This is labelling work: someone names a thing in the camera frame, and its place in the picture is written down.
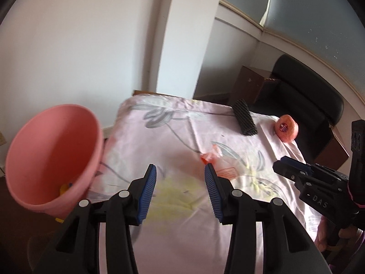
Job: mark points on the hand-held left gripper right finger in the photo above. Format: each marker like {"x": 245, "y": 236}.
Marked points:
{"x": 212, "y": 194}

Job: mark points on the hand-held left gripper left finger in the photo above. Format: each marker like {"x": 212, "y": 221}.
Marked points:
{"x": 148, "y": 194}

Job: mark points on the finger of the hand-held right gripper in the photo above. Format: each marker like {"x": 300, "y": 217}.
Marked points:
{"x": 296, "y": 163}
{"x": 285, "y": 171}

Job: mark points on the orange plastic wrapper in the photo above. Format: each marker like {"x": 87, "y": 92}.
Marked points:
{"x": 225, "y": 171}

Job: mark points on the yellow snack packet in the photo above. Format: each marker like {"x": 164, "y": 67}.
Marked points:
{"x": 65, "y": 189}

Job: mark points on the pink plastic bucket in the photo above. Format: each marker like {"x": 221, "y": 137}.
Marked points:
{"x": 48, "y": 154}

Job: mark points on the person's right hand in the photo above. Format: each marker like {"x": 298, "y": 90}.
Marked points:
{"x": 323, "y": 234}

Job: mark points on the orange fruit with sticker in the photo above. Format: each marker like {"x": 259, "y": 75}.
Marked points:
{"x": 286, "y": 128}

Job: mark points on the brown cardboard box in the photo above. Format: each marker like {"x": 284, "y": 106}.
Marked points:
{"x": 338, "y": 145}

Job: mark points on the black foam net sleeve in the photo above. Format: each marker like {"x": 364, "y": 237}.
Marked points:
{"x": 245, "y": 117}

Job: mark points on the pink floral cloth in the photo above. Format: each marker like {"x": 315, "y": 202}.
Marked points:
{"x": 176, "y": 128}

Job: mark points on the black leather chair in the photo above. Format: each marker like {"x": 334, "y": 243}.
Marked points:
{"x": 302, "y": 91}

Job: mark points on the brown wooden cabinet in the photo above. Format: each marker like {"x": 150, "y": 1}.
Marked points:
{"x": 248, "y": 85}

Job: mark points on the colourful cardboard box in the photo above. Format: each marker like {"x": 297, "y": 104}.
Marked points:
{"x": 60, "y": 220}

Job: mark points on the wooden table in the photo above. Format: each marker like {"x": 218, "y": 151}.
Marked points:
{"x": 148, "y": 92}

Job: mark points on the beige wall outlet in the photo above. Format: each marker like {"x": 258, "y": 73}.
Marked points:
{"x": 2, "y": 138}

